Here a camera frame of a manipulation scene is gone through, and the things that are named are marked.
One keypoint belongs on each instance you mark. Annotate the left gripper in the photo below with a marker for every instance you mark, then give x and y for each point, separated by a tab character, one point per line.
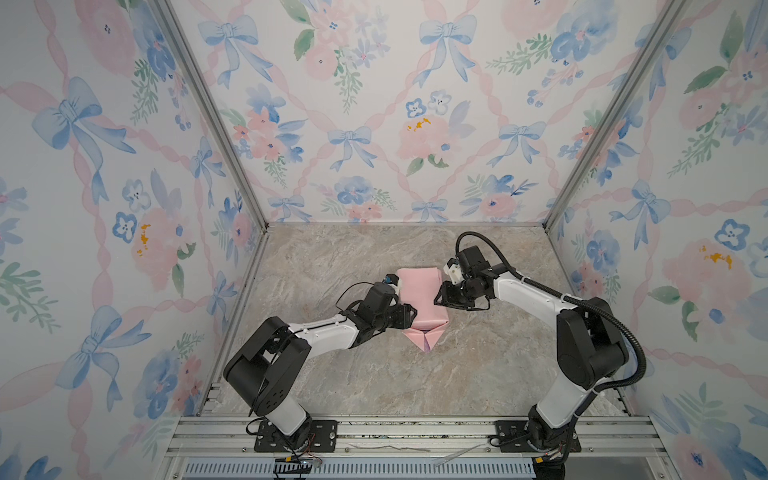
405	320

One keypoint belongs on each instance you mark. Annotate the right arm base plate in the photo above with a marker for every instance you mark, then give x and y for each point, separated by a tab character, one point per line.
522	436

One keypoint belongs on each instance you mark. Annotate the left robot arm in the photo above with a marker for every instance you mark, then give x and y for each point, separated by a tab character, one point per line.
263	371

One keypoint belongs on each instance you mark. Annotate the aluminium front rail frame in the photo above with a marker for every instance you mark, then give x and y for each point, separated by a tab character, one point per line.
612	447

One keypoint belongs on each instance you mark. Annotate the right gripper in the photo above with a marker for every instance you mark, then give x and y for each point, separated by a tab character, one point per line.
444	290

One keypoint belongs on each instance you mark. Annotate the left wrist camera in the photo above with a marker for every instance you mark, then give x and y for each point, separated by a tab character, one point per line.
393	281

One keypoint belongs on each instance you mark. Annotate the white slotted cable duct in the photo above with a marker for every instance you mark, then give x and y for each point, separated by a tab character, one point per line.
360	468

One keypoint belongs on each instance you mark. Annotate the left aluminium corner post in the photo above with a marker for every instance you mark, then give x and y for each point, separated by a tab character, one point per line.
179	46

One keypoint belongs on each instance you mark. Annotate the right aluminium corner post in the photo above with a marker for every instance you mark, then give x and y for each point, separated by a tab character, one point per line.
657	37

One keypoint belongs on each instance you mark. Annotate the purple wrapping paper sheet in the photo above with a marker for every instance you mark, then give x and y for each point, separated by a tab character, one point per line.
418	288

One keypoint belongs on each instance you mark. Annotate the aluminium corner post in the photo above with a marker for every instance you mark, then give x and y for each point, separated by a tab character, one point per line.
657	37
179	46

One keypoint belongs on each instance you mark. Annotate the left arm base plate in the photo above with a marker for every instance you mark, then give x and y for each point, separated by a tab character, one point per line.
313	436

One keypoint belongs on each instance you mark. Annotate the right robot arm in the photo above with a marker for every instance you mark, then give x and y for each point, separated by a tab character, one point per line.
589	347

